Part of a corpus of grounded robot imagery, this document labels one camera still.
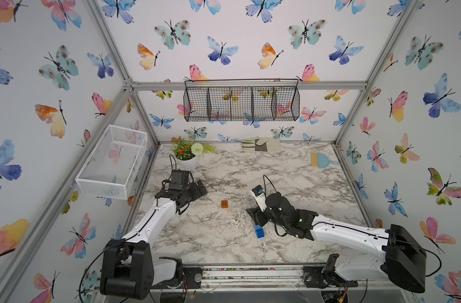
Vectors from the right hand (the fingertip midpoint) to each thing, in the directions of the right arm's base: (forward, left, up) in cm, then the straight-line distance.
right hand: (252, 205), depth 79 cm
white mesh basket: (+12, +63, +6) cm, 64 cm away
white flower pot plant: (+26, +33, 0) cm, 42 cm away
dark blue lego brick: (-7, -4, -11) cm, 14 cm away
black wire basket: (+51, +7, +16) cm, 54 cm away
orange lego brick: (+6, +13, -13) cm, 20 cm away
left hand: (+8, +24, -4) cm, 26 cm away
